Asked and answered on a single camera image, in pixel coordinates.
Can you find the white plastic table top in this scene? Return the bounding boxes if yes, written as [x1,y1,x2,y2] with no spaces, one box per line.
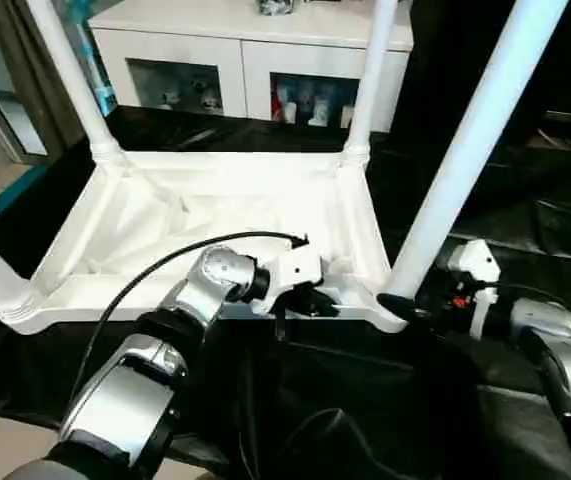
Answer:
[0,148,410,337]

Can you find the black mat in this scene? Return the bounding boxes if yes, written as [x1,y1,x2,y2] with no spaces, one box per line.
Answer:
[0,102,571,480]

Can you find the white glass-door cabinet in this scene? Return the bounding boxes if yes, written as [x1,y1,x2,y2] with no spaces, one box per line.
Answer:
[87,0,415,135]

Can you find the black speaker with gold label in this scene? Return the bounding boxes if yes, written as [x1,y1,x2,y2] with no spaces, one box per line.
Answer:
[399,0,571,147]

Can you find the clear glass jar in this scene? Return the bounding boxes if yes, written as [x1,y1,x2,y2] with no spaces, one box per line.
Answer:
[256,0,297,17]

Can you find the light blue plastic rack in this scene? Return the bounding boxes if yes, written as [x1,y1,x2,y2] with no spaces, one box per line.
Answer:
[72,9,120,117]

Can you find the teal floor strip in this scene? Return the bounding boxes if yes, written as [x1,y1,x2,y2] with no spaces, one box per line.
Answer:
[0,163,50,215]

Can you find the grey-brown curtain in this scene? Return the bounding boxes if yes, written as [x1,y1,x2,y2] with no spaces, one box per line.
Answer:
[0,0,94,149]

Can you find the glass sliding door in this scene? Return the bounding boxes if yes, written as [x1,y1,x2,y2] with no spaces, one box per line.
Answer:
[0,0,50,162]

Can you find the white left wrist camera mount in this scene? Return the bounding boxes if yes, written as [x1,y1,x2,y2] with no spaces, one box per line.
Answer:
[252,246,325,317]

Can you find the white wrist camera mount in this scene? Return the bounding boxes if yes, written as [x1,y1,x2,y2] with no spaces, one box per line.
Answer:
[252,246,325,317]
[446,238,503,340]

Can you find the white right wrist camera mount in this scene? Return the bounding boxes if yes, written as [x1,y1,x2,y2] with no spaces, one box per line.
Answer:
[446,238,503,340]

